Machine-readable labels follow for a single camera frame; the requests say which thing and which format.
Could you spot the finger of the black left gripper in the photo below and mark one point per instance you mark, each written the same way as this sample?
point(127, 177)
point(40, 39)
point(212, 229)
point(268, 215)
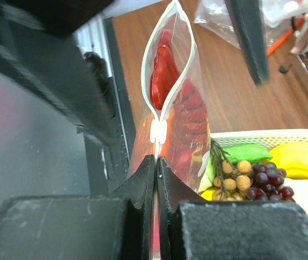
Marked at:
point(38, 51)
point(248, 26)

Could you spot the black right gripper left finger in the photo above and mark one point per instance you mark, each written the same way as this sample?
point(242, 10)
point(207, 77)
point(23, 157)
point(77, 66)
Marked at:
point(117, 226)

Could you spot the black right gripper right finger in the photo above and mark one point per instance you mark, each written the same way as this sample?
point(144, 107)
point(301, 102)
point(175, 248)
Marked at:
point(193, 228)

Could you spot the red plastic lobster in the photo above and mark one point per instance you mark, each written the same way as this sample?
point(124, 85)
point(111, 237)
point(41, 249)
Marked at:
point(187, 144)

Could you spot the clear polka dot zip bag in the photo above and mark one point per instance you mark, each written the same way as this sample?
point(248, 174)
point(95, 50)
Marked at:
point(152, 131)

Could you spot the pile of clear plastic bags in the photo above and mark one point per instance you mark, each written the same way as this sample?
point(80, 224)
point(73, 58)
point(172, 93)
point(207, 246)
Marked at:
point(279, 21)

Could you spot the small yellow banana bunch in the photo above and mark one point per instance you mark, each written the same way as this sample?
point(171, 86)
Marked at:
point(208, 193)

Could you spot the green white cabbage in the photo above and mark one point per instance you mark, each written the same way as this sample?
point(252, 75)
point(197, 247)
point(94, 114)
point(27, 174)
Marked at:
point(208, 177)

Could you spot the purple grape bunch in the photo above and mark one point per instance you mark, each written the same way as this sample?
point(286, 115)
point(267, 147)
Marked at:
point(268, 184)

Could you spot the green lime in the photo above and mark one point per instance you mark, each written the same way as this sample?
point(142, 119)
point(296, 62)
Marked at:
point(250, 152)

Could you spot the white perforated fruit tray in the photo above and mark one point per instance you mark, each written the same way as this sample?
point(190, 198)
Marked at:
point(266, 138)

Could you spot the large yellow banana bunch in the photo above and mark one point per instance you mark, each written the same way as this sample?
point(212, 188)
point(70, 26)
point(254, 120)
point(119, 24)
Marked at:
point(293, 158)

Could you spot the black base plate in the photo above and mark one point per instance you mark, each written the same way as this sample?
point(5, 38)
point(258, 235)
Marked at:
point(108, 166)

